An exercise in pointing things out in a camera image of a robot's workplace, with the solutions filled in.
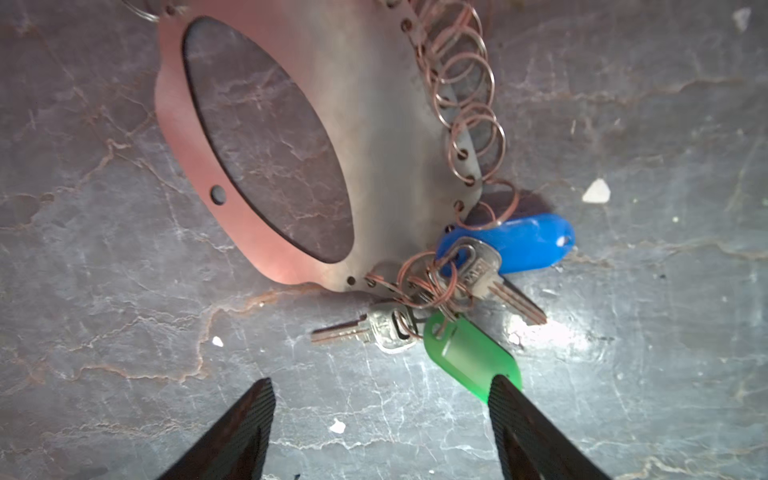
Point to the blue key tag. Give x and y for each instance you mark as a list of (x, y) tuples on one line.
[(525, 244)]

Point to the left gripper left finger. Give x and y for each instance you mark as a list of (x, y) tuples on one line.
[(235, 447)]

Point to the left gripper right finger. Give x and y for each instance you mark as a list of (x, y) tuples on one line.
[(528, 444)]

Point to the silver key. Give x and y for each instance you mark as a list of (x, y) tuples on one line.
[(390, 326), (478, 265)]

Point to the green key tag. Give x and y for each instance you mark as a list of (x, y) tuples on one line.
[(467, 354)]

